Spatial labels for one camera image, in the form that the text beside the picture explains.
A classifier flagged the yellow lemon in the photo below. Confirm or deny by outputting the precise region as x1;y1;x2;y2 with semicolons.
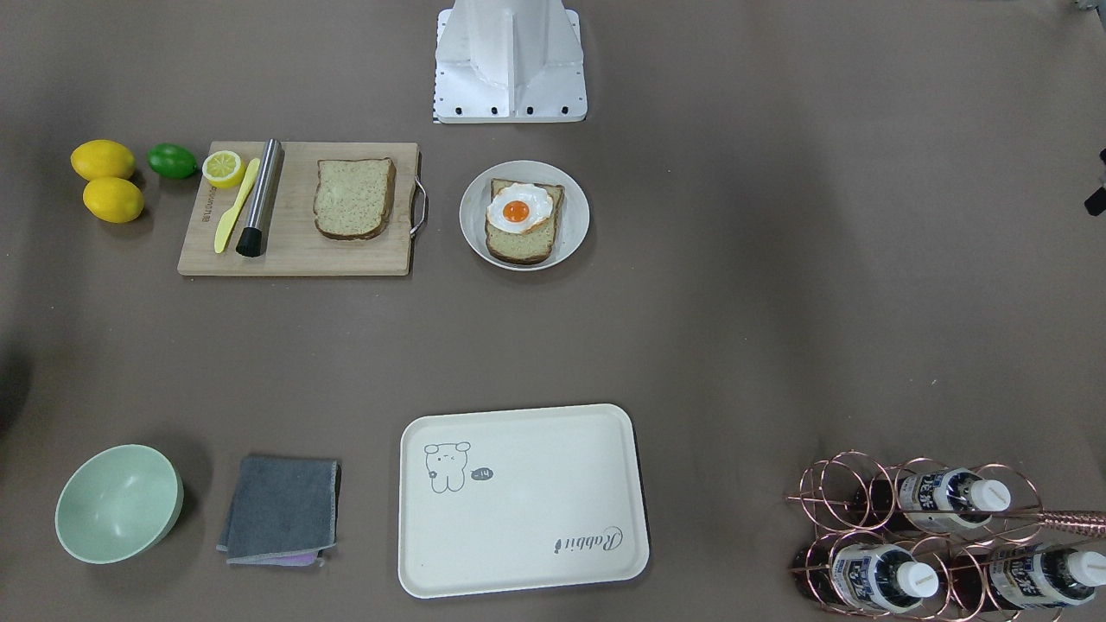
70;139;136;182
82;177;145;224

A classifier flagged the grey folded cloth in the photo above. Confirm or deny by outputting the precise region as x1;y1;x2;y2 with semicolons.
216;455;342;567

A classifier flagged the green lime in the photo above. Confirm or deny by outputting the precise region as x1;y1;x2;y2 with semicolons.
146;143;199;180

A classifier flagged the yellow lemon lower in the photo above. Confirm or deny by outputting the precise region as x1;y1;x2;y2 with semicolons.
82;177;145;224

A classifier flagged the tea bottle lower middle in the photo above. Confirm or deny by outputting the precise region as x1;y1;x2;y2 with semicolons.
790;543;940;614

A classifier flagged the mint green bowl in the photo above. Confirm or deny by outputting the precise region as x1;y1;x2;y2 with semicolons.
54;444;182;564

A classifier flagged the wooden cutting board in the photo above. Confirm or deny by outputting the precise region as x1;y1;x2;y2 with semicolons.
178;141;419;276

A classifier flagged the yellow lemon upper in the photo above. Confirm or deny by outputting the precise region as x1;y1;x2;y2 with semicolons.
70;139;136;182

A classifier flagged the tea bottle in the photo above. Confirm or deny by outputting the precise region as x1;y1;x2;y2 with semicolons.
790;543;940;614
950;545;1105;612
847;467;1012;535

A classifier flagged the steel muddler black tip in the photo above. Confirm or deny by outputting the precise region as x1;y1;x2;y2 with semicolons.
236;139;284;258

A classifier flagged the bread slice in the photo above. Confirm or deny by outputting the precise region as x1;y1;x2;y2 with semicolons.
313;157;396;240
483;180;564;265

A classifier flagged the yellow plastic knife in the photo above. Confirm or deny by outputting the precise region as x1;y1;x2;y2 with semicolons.
213;158;260;253

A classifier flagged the white round plate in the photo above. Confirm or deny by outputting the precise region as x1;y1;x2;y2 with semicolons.
459;159;591;271

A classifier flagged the bread slice on plate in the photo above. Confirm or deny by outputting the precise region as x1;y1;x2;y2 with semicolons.
483;180;564;265

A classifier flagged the tea bottle upper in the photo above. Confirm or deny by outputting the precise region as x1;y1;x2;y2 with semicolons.
847;467;1012;535

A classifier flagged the tea bottle lower outer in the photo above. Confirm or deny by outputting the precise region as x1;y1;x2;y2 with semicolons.
950;545;1105;612

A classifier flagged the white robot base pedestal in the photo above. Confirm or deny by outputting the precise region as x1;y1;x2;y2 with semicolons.
432;1;588;124

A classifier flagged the copper wire bottle rack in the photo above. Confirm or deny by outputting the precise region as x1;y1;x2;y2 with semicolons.
789;450;1103;621

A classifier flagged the half cut lemon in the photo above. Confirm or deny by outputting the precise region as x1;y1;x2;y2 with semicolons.
201;149;246;189

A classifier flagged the cream rabbit tray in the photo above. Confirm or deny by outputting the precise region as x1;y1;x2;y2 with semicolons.
397;404;651;599

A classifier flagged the fried egg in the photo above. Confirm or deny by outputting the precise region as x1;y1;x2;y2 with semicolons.
486;182;556;235

